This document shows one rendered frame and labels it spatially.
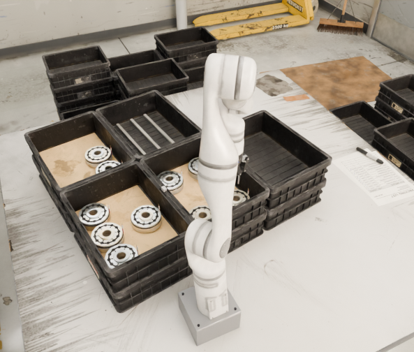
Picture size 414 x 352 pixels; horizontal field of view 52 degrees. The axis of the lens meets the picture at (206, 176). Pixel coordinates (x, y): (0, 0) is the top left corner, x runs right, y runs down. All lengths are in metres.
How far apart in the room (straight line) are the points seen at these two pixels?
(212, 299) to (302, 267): 0.44
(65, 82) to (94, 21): 1.80
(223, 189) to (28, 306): 0.83
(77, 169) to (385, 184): 1.27
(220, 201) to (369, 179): 1.06
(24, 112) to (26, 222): 2.08
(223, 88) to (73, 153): 1.05
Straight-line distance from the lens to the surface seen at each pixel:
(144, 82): 2.94
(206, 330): 1.31
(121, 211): 1.53
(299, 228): 1.66
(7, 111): 3.85
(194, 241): 1.07
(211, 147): 0.93
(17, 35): 4.65
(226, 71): 0.88
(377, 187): 1.91
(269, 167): 1.69
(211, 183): 0.96
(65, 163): 1.79
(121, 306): 1.41
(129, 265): 1.26
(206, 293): 1.21
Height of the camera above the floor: 1.93
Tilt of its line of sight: 42 degrees down
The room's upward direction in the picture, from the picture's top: straight up
